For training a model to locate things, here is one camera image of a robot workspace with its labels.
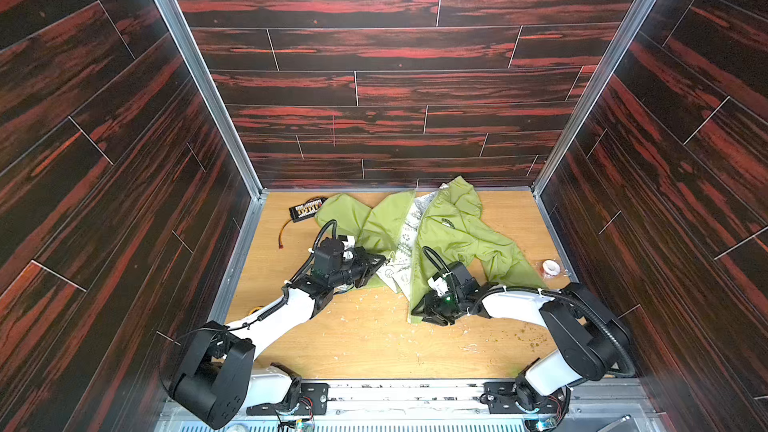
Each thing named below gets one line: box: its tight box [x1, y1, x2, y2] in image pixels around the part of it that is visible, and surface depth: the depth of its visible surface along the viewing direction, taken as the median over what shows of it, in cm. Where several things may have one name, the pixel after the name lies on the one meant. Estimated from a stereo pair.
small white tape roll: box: [542, 260, 561, 277], surface depth 97 cm
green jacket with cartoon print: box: [316, 177, 546, 324], surface depth 104 cm
